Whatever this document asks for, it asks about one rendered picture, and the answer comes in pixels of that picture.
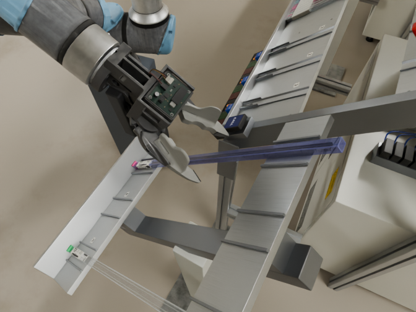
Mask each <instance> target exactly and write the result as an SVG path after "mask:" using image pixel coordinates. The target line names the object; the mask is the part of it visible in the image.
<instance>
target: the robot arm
mask: <svg viewBox="0 0 416 312"><path fill-rule="evenodd" d="M131 2H132V6H131V7H130V9H129V12H124V11H123V8H122V7H121V6H120V5H118V4H117V3H115V2H105V1H104V0H0V36H4V35H17V36H24V37H26V38H27V39H29V40H30V41H31V42H32V43H34V44H35V45H36V46H37V47H39V48H40V49H41V50H43V51H44V52H45V53H46V54H48V55H49V56H51V57H52V58H53V59H54V60H55V61H57V62H58V63H60V65H62V66H63V67H64V68H65V69H66V70H68V71H69V72H70V73H71V74H73V75H74V76H76V77H77V78H78V79H79V80H81V81H82V82H83V83H84V84H85V85H90V86H91V87H93V88H94V89H95V90H96V91H97V92H101V91H102V90H104V89H105V88H106V87H107V86H108V85H109V88H108V89H107V90H106V92H105V93H106V95H107V97H108V99H109V101H110V103H111V105H112V107H113V109H114V111H115V113H116V115H117V117H118V119H119V121H120V123H121V125H122V127H123V129H124V131H125V133H127V134H129V135H131V136H134V137H138V140H139V142H140V144H141V146H142V147H143V149H144V150H145V151H146V152H147V153H148V154H149V155H150V156H152V157H153V158H154V159H156V160H157V161H158V162H160V163H161V164H162V165H164V166H166V167H168V168H169V169H170V170H172V171H173V172H175V173H176V174H178V175H180V176H181V177H183V178H185V179H187V180H189V181H192V182H194V183H200V182H201V180H200V179H199V177H198V176H197V174H196V173H195V171H194V170H192V169H190V167H188V164H189V157H188V155H187V153H186V152H185V151H184V150H183V149H182V148H179V147H176V144H175V143H174V142H173V140H172V139H171V138H168V137H167V135H165V134H164V132H165V129H166V128H167V127H169V125H171V123H172V122H173V121H174V119H175V118H176V116H177V115H178V114H179V117H180V120H181V122H182V123H185V124H195V125H197V126H199V127H200V128H201V129H202V130H208V131H210V132H211V133H212V134H213V135H214V136H220V137H228V136H229V134H228V132H227V131H226V130H225V128H224V127H223V126H222V125H221V124H220V123H219V122H218V118H219V116H220V114H221V111H220V109H219V108H217V107H214V106H207V107H204V108H200V107H197V106H196V105H195V104H194V103H193V102H192V101H191V100H190V98H191V96H192V94H193V91H194V90H195V88H194V87H193V86H192V85H191V84H190V83H189V82H187V81H186V80H185V79H184V78H182V77H181V76H180V75H179V74H178V73H177V72H175V71H174V70H173V69H172V68H171V67H170V66H169V65H167V64H166V65H165V66H164V67H163V69H162V70H161V71H159V70H157V69H151V70H150V71H149V70H148V69H147V68H146V67H144V66H143V65H142V63H141V60H140V58H139V57H138V55H137V54H136V53H146V54H157V55H160V54H169V53H171V51H172V48H173V42H174V38H175V27H176V17H175V16H174V15H172V14H169V10H168V6H167V5H166V4H165V3H163V2H162V0H131ZM152 70H154V71H156V72H155V73H154V74H153V73H151V71H152ZM174 75H175V76H174ZM179 79H180V80H179ZM183 82H184V83H183ZM158 132H159V133H160V135H158V134H156V133H158Z"/></svg>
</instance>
